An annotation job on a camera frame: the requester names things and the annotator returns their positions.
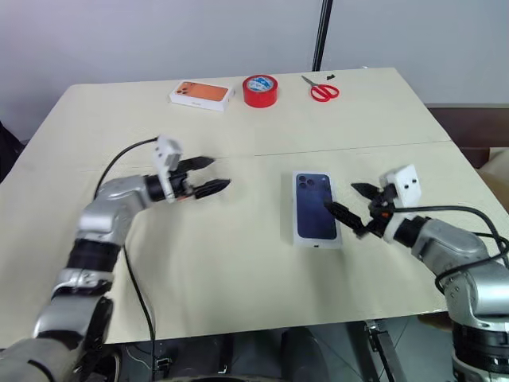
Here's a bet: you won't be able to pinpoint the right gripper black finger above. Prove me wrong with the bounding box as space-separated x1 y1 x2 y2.
323 201 367 235
351 182 383 199

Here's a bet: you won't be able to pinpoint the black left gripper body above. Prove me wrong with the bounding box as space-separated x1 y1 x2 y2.
170 170 200 202

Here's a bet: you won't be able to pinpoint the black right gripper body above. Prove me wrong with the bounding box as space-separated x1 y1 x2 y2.
357 184 399 240

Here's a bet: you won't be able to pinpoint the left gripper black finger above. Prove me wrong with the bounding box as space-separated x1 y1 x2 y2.
193 179 232 200
179 156 216 173

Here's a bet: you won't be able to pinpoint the white phone box lid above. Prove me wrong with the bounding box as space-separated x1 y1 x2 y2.
292 170 344 250

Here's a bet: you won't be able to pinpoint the white box with orange phone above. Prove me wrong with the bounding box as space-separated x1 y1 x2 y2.
169 80 235 114

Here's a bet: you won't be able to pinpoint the red tape roll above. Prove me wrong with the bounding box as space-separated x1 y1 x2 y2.
242 73 278 109

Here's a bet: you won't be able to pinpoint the dark brown furniture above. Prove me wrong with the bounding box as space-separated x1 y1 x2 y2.
426 103 509 161

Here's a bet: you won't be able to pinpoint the black vertical pole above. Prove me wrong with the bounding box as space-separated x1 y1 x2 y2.
311 0 335 71

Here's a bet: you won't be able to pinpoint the black object at table side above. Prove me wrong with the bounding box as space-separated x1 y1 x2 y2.
0 118 24 185

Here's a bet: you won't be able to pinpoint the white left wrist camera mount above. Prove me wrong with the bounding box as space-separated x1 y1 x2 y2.
152 134 185 205

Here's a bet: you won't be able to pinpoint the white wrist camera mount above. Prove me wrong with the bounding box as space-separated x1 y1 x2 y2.
377 163 422 244
152 134 185 205

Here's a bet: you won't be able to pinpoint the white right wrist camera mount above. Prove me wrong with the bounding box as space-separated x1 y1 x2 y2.
377 163 422 244

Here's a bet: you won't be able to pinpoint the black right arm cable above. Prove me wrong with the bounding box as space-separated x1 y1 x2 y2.
393 204 509 296

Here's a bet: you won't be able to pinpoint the red-handled scissors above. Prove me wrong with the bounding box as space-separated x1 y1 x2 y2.
300 75 341 103

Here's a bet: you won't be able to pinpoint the black table frame bar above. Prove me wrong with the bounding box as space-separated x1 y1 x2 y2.
364 318 401 382

